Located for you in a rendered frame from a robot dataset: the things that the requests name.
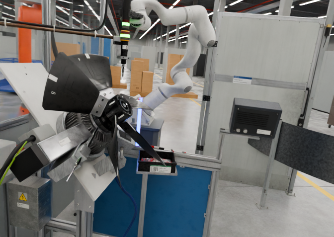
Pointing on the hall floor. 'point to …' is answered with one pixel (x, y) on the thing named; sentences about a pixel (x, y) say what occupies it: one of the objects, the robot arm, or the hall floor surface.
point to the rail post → (211, 203)
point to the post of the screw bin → (142, 205)
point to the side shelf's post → (11, 231)
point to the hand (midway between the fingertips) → (125, 13)
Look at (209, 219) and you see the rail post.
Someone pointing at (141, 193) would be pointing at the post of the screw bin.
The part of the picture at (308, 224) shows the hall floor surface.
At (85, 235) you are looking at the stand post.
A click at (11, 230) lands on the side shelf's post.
